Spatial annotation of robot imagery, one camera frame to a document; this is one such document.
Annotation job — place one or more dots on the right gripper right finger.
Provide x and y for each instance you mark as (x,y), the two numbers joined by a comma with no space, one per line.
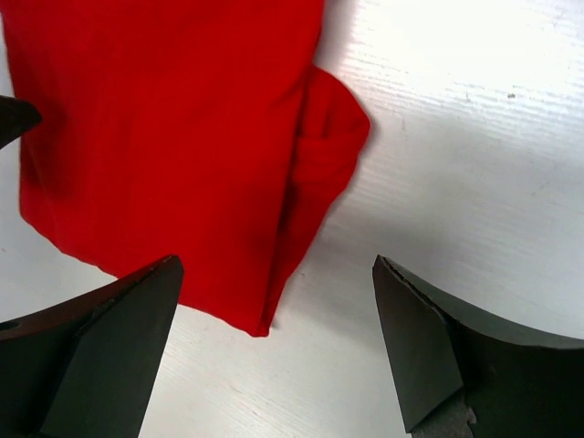
(461,371)

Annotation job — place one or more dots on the red t shirt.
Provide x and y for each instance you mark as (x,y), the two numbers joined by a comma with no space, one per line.
(202,129)

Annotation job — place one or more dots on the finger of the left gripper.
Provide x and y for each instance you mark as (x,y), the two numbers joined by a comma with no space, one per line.
(16,118)

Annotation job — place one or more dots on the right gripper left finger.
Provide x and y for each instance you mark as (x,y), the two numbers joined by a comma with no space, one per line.
(86,367)

